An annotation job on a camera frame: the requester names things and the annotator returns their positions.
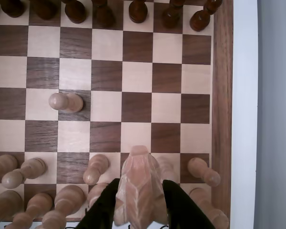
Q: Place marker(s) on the light wooden pawn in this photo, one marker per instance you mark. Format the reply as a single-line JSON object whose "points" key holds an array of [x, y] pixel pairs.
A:
{"points": [[71, 103], [168, 167], [97, 164], [4, 164], [197, 167], [33, 167]]}

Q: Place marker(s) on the light wooden bishop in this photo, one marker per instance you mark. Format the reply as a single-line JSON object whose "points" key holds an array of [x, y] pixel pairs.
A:
{"points": [[40, 202]]}

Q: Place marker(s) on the light wooden rook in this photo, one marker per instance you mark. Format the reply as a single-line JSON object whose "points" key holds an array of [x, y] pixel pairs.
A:
{"points": [[202, 200]]}

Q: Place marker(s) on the dark wooden pawn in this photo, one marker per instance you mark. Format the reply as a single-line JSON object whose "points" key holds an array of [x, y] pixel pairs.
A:
{"points": [[200, 21], [138, 14], [47, 10], [105, 16], [75, 13], [13, 8], [171, 20]]}

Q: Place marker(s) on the light wooden queen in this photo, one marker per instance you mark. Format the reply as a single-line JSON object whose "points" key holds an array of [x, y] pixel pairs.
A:
{"points": [[69, 195]]}

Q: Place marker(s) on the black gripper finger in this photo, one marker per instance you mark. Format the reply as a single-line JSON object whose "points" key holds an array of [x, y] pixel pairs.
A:
{"points": [[183, 212], [102, 212]]}

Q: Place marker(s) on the light wooden king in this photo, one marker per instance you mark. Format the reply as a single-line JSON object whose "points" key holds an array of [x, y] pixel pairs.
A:
{"points": [[97, 193]]}

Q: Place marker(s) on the wooden chessboard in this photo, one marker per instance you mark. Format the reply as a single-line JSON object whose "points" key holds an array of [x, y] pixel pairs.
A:
{"points": [[107, 76]]}

